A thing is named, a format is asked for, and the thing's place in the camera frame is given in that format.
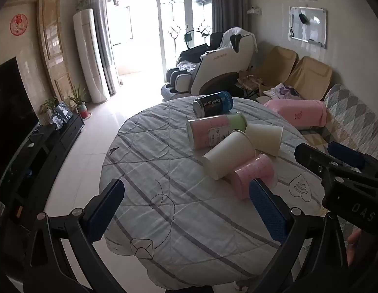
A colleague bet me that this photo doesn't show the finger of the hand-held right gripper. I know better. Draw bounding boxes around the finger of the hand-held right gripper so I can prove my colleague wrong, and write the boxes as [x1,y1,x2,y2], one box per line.
[294,142,339,179]
[327,141,378,187]

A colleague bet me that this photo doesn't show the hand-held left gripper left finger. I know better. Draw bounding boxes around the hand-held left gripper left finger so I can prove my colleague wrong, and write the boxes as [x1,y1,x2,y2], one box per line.
[23,178,126,293]

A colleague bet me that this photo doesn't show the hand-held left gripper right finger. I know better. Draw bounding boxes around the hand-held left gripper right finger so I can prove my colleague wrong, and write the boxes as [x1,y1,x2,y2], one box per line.
[249,178,360,293]

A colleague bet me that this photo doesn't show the pink plastic cup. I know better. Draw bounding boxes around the pink plastic cup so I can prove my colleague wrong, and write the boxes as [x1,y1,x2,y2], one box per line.
[231,154,279,201]

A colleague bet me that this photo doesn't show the white paper cup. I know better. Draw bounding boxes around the white paper cup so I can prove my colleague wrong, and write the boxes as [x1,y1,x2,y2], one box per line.
[202,130,256,180]
[245,123,284,157]

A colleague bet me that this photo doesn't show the person's right hand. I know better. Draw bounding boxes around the person's right hand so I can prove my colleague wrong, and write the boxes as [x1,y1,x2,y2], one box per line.
[347,228,365,264]

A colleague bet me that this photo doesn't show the diamond pattern sofa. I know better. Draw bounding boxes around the diamond pattern sofa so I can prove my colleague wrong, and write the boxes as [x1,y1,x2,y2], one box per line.
[301,84,378,167]

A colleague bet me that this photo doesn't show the pink blanket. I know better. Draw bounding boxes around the pink blanket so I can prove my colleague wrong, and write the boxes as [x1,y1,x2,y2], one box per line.
[263,98,329,130]

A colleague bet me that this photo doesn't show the purple floral cushion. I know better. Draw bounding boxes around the purple floral cushion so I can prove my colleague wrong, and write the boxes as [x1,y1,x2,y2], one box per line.
[262,83,303,100]

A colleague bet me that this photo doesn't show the round table with striped cloth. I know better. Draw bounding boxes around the round table with striped cloth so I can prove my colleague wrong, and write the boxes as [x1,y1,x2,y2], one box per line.
[100,95,331,288]

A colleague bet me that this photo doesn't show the black television cabinet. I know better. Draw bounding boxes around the black television cabinet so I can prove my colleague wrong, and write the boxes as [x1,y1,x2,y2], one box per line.
[0,114,86,231]

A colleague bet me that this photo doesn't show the pink and green canister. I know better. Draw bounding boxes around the pink and green canister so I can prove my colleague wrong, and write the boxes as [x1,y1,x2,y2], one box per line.
[186,112,248,151]

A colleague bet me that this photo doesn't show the black and blue canister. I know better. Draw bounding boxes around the black and blue canister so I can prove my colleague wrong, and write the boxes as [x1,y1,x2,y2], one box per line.
[193,91,234,118]

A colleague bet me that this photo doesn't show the potted plant red pot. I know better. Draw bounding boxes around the potted plant red pot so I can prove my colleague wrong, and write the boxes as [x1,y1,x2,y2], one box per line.
[66,84,93,120]

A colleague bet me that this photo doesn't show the small potted plant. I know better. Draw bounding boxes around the small potted plant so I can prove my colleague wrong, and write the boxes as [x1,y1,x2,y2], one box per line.
[39,96,60,120]

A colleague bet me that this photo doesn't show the white massage chair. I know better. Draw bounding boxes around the white massage chair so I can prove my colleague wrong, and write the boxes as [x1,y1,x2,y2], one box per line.
[160,27,259,100]

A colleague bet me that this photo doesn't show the black television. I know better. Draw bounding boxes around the black television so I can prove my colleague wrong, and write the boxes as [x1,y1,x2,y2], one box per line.
[0,56,40,190]

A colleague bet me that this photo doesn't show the white cloth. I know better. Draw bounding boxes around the white cloth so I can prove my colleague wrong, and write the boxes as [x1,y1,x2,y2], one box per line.
[221,26,254,52]

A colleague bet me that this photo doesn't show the white standing air conditioner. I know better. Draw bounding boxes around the white standing air conditioner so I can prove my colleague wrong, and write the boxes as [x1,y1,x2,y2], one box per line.
[73,8,109,104]

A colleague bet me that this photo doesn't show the grey curtain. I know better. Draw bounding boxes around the grey curtain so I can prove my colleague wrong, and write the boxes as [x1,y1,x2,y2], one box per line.
[210,0,251,35]
[75,0,118,97]

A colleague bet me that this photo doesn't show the round photo frame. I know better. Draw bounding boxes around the round photo frame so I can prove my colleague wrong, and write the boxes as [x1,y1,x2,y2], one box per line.
[50,113,65,131]

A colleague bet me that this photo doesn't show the rectangular photo frame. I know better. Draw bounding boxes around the rectangular photo frame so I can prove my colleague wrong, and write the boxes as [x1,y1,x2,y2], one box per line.
[56,103,74,123]

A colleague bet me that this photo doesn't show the wall whiteboard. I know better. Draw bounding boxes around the wall whiteboard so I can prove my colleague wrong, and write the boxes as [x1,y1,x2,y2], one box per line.
[289,5,328,50]

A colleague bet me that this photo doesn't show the wooden wall panel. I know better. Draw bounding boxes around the wooden wall panel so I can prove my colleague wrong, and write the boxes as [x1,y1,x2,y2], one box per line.
[35,0,74,106]

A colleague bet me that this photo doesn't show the red round wall decoration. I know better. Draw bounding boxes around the red round wall decoration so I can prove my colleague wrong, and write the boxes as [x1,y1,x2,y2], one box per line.
[10,13,28,36]

